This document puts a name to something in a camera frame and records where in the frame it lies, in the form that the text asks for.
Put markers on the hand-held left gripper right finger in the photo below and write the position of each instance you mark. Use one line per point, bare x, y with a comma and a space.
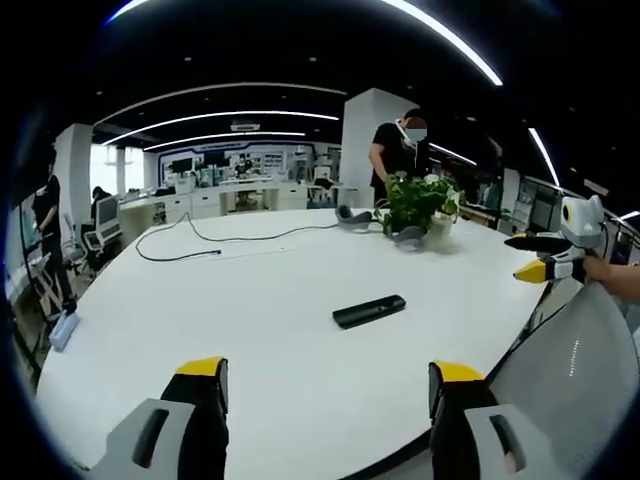
465, 425

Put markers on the black remote control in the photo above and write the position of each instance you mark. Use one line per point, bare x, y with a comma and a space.
370, 310

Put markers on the grey headset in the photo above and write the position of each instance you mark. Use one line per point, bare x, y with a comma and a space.
407, 239
354, 219

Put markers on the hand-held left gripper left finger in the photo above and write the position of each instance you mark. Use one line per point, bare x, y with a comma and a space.
170, 425

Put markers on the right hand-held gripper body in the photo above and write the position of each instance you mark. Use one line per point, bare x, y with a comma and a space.
582, 235

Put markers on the light blue tissue box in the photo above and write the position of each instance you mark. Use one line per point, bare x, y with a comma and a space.
64, 330

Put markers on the white office chair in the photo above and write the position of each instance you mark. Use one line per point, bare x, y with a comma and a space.
102, 227

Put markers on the green potted plant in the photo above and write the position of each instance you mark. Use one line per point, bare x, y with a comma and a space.
422, 205

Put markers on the white office desk row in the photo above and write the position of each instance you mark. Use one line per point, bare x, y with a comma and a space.
220, 197

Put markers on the white chair back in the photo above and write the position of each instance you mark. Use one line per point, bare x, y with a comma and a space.
565, 360

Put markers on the person's right hand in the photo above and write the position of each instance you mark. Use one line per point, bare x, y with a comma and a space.
605, 272

